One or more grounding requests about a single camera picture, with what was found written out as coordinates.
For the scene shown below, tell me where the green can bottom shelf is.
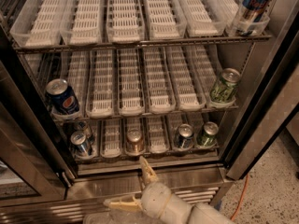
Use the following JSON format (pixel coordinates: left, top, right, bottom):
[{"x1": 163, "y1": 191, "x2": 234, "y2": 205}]
[{"x1": 196, "y1": 121, "x2": 219, "y2": 147}]

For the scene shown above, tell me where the rear silver can bottom left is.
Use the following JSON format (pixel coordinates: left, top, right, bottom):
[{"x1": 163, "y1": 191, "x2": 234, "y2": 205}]
[{"x1": 74, "y1": 120, "x2": 93, "y2": 140}]

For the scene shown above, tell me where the blue Pepsi can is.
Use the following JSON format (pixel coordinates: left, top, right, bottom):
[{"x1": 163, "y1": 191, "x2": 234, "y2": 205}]
[{"x1": 46, "y1": 78, "x2": 79, "y2": 115}]

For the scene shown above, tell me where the middle wire shelf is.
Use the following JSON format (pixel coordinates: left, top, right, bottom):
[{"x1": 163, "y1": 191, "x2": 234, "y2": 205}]
[{"x1": 50, "y1": 103, "x2": 240, "y2": 123}]

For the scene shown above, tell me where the orange power cable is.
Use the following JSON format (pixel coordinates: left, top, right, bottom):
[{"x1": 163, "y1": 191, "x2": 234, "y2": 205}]
[{"x1": 229, "y1": 173, "x2": 250, "y2": 221}]

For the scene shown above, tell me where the wire shelf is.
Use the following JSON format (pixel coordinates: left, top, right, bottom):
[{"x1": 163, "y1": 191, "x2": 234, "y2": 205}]
[
  {"x1": 50, "y1": 103, "x2": 240, "y2": 123},
  {"x1": 74, "y1": 145, "x2": 219, "y2": 165},
  {"x1": 13, "y1": 30, "x2": 272, "y2": 54}
]

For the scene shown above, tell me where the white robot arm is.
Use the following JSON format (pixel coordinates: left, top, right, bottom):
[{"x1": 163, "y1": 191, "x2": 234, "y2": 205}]
[{"x1": 104, "y1": 157, "x2": 234, "y2": 224}]

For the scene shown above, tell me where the bottom wire shelf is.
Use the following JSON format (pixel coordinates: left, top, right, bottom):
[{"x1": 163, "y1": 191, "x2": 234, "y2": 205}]
[{"x1": 74, "y1": 145, "x2": 219, "y2": 165}]

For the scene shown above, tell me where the silver blue Red Bull can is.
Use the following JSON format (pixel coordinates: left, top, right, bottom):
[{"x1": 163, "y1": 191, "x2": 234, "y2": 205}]
[{"x1": 70, "y1": 131, "x2": 92, "y2": 157}]

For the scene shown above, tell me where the blue floor tape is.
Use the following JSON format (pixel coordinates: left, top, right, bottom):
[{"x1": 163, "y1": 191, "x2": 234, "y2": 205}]
[{"x1": 214, "y1": 201, "x2": 222, "y2": 211}]

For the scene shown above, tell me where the green can shelf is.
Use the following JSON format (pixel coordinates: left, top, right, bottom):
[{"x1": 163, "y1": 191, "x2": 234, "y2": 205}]
[
  {"x1": 196, "y1": 121, "x2": 219, "y2": 147},
  {"x1": 209, "y1": 68, "x2": 241, "y2": 104}
]

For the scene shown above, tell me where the glass fridge door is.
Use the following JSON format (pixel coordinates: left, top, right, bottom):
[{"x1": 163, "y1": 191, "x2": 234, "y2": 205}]
[{"x1": 0, "y1": 18, "x2": 75, "y2": 208}]

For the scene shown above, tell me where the green can middle shelf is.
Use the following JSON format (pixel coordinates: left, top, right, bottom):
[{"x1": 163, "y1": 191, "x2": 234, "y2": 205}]
[{"x1": 209, "y1": 68, "x2": 241, "y2": 104}]

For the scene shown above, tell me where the gold bronze can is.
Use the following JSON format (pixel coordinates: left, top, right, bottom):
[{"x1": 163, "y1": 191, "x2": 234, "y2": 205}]
[{"x1": 126, "y1": 129, "x2": 144, "y2": 154}]

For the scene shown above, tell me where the top wire shelf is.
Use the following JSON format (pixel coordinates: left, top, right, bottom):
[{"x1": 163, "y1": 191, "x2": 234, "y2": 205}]
[{"x1": 13, "y1": 30, "x2": 272, "y2": 54}]

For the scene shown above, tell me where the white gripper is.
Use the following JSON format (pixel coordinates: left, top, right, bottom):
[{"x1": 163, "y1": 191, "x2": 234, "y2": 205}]
[{"x1": 104, "y1": 157, "x2": 172, "y2": 218}]

